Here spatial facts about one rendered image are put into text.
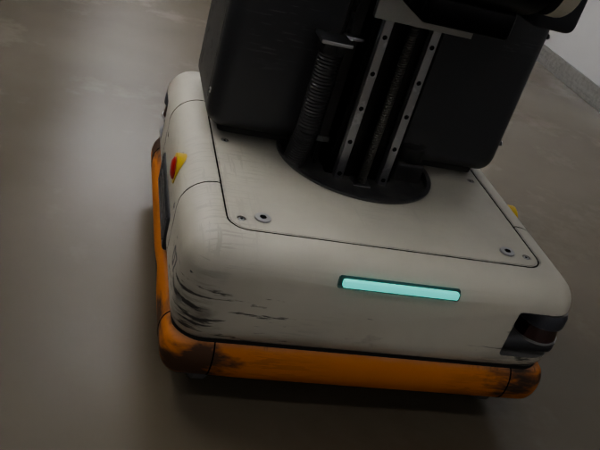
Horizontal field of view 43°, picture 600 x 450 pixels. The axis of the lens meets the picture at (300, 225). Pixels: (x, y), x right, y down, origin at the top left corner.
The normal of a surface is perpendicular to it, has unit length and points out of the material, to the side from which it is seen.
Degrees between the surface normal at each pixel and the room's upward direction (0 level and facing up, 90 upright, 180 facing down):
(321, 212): 0
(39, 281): 0
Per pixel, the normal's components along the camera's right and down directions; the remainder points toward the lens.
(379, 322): 0.18, 0.54
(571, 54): -0.95, -0.12
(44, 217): 0.26, -0.83
